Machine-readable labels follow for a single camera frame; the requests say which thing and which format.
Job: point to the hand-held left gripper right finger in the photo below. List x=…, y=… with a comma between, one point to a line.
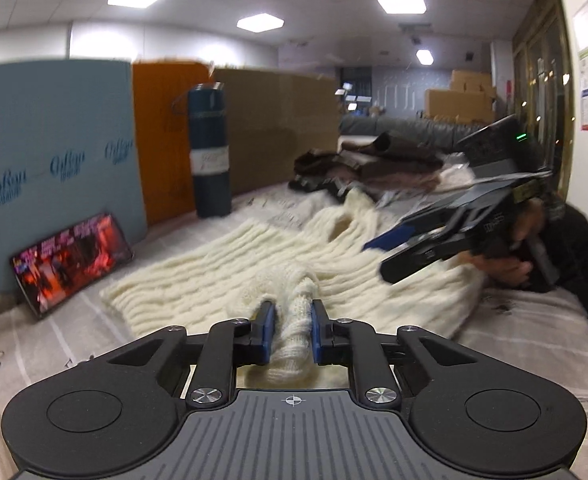
x=317, y=332

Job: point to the gold framed glass door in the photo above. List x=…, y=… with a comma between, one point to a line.
x=544, y=60

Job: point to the light blue foam board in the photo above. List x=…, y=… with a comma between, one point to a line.
x=48, y=125

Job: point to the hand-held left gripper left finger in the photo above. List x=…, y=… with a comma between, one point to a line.
x=268, y=332

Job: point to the cream knit sweater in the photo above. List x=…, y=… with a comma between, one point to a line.
x=213, y=255

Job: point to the person's right forearm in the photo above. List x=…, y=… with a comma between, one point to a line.
x=581, y=265

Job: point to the large cardboard box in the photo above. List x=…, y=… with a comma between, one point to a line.
x=456, y=105

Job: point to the person's right hand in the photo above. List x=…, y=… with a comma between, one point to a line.
x=505, y=272

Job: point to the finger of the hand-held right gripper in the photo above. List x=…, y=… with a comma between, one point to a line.
x=409, y=262
x=388, y=240

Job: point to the small cardboard box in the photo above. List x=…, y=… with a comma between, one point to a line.
x=470, y=80

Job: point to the dark brown folded garment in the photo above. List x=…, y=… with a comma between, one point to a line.
x=374, y=152

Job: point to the grey sofa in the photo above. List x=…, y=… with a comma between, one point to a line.
x=414, y=130

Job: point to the dark blue insulated bottle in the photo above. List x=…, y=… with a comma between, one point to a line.
x=209, y=160

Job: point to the orange board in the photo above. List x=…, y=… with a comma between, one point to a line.
x=163, y=145

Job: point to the mauve folded knit garment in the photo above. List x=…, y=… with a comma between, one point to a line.
x=399, y=180

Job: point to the brown cardboard sheet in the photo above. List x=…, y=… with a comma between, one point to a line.
x=279, y=125

